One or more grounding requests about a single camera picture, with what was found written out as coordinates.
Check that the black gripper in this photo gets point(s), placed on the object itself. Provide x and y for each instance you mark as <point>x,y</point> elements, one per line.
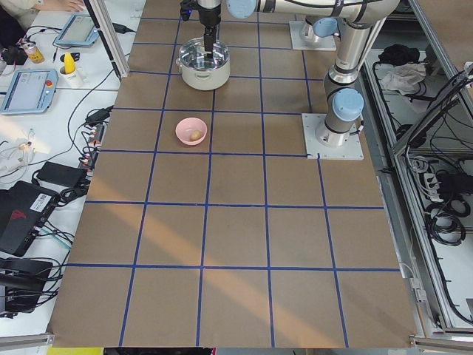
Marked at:
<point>209,15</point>

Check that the brown egg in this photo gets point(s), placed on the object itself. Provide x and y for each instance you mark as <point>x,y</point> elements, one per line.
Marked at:
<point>195,135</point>

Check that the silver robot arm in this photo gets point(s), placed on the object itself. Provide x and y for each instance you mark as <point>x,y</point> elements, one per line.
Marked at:
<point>363,20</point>

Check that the pale green cooking pot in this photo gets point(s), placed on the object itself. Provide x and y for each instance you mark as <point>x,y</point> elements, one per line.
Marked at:
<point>198,70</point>

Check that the pink bowl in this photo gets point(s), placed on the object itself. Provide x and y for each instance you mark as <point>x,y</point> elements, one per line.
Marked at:
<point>186,126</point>

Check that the far blue teach pendant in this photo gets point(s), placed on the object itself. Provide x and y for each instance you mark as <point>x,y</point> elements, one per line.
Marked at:
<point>79,31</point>

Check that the blue teach pendant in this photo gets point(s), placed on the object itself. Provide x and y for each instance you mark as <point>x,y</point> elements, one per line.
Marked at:
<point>30,92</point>
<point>79,31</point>

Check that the white cup with banana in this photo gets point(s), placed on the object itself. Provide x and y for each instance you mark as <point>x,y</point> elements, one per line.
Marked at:
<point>70,72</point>

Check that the yellow drink can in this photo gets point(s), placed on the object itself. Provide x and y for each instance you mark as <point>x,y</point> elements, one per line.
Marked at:
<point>33,52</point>

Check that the black cloth bundle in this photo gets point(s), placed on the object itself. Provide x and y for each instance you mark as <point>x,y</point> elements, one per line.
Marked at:
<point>398,54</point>

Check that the near blue teach pendant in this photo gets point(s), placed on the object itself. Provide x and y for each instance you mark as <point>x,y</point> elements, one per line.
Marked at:
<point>30,92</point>

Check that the brown paper table mat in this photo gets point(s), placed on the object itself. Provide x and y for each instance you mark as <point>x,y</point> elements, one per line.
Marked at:
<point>240,241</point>

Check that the crumpled white cloth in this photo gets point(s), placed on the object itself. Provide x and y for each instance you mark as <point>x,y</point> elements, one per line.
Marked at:
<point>404,79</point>

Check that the black power adapter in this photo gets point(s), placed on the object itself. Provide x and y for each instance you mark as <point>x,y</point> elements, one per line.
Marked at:
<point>61,175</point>

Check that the black computer box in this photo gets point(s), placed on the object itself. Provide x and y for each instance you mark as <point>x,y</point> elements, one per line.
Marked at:
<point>22,284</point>

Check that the aluminium frame post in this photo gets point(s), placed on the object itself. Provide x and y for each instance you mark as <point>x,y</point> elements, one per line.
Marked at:
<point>103,23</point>

